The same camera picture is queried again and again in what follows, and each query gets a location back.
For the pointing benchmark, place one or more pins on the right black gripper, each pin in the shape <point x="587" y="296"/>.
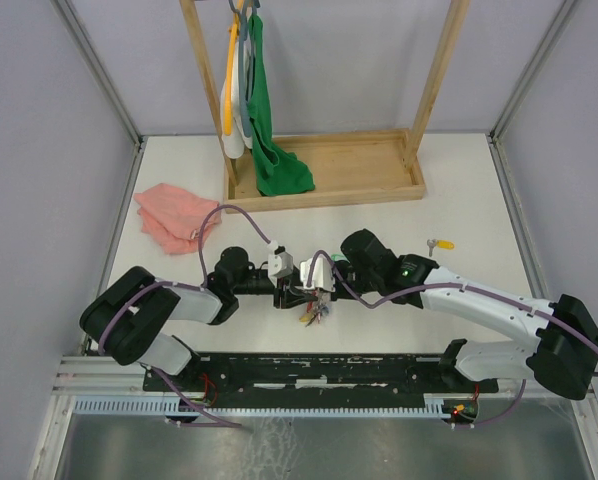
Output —
<point x="339" y="294"/>

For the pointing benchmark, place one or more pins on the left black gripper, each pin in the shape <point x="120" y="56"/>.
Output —
<point x="288" y="297"/>

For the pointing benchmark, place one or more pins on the grey key holder with rings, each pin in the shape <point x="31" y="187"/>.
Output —
<point x="316" y="311"/>

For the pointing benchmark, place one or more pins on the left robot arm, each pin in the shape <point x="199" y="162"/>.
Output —
<point x="127" y="320"/>

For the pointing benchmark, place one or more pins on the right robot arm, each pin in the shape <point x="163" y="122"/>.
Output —
<point x="552" y="343"/>

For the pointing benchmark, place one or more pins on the yellow tag key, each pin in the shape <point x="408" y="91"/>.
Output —
<point x="434" y="244"/>

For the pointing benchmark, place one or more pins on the green hanging garment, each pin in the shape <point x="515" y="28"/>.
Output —
<point x="278" y="172"/>

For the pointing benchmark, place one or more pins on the wooden clothes rack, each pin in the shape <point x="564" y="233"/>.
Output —
<point x="360" y="167"/>

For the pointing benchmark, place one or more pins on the pink folded cloth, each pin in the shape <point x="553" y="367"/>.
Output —
<point x="172" y="217"/>

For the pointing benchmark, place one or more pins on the white hanging garment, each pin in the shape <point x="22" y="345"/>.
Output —
<point x="235" y="139"/>

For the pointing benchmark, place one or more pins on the grey clothes hanger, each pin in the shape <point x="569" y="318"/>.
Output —
<point x="244" y="58"/>

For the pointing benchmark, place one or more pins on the yellow clothes hanger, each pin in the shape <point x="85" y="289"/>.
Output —
<point x="227" y="104"/>

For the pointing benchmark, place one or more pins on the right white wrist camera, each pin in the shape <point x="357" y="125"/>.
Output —
<point x="317" y="273"/>

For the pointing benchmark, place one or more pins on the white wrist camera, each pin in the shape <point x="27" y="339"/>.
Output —
<point x="317" y="273"/>
<point x="279" y="264"/>

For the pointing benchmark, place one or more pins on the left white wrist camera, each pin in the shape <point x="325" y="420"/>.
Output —
<point x="279" y="264"/>

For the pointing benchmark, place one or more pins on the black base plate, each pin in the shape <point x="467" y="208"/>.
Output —
<point x="315" y="381"/>

